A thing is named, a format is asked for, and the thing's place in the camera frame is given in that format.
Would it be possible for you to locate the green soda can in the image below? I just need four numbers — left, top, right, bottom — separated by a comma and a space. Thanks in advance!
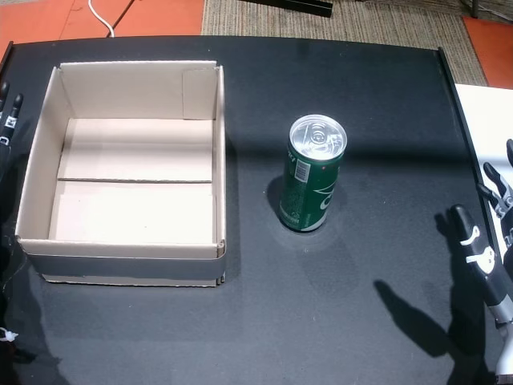
279, 114, 349, 233

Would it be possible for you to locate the black metal bar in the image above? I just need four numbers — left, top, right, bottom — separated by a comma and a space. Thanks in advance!
236, 0, 333, 19

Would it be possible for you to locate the open cardboard box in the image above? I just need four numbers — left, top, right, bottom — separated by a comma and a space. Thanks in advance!
14, 59, 228, 288

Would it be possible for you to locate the white cable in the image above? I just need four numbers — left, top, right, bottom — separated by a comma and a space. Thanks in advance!
87, 0, 115, 38

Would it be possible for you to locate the large orange floor mat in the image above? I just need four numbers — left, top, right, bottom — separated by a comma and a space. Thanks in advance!
0, 0, 206, 61

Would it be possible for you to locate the beige woven rug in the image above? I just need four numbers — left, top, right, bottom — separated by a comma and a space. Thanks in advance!
200, 0, 513, 87

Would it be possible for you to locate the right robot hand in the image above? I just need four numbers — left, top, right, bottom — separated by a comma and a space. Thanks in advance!
450, 138, 513, 384

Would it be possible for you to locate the white board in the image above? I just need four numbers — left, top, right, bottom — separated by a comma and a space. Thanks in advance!
454, 83, 513, 282

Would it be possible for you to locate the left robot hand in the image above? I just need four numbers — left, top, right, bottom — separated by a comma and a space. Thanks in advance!
0, 82, 25, 181

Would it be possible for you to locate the small orange floor mat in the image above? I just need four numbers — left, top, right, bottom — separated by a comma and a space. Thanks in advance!
462, 14, 513, 90

